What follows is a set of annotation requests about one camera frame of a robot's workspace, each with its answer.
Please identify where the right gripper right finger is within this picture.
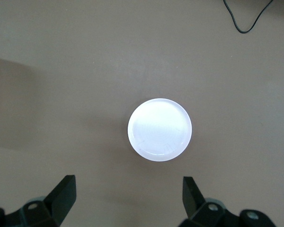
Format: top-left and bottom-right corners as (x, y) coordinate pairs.
(177, 176), (278, 227)

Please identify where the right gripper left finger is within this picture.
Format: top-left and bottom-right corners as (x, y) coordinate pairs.
(0, 175), (77, 227)

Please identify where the pink round plate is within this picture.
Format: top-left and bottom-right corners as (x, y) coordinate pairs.
(127, 98), (194, 163)

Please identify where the thin black looped cable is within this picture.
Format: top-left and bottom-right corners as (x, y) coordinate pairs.
(222, 0), (274, 34)

